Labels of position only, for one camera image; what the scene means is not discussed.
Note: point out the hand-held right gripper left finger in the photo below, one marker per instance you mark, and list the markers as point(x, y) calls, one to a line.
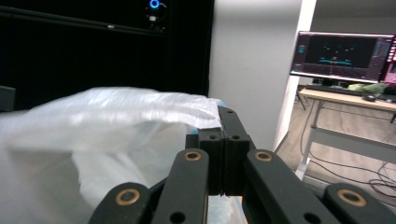
point(214, 161)

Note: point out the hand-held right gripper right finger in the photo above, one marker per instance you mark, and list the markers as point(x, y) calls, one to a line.
point(235, 149)

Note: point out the white blue-edged plastic bag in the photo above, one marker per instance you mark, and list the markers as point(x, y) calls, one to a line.
point(93, 130)

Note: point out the white partition panel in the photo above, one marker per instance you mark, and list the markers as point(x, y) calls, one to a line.
point(249, 62)

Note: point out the black keyboard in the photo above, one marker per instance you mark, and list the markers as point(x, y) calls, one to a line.
point(333, 89)

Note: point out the white-framed desk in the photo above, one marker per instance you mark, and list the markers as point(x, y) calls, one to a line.
point(342, 99)

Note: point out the black computer mouse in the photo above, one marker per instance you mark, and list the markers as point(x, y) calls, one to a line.
point(369, 98)

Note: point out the green soft object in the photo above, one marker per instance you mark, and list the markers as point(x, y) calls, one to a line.
point(370, 88)

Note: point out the black curtain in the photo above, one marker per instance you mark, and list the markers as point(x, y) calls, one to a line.
point(77, 62)

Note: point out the pink-screen computer monitor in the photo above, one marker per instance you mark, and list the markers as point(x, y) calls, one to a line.
point(391, 67)

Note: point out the dark grey box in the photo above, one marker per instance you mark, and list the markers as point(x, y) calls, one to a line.
point(7, 99)

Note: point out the black horizontal rail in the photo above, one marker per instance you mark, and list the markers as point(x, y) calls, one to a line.
point(62, 19)

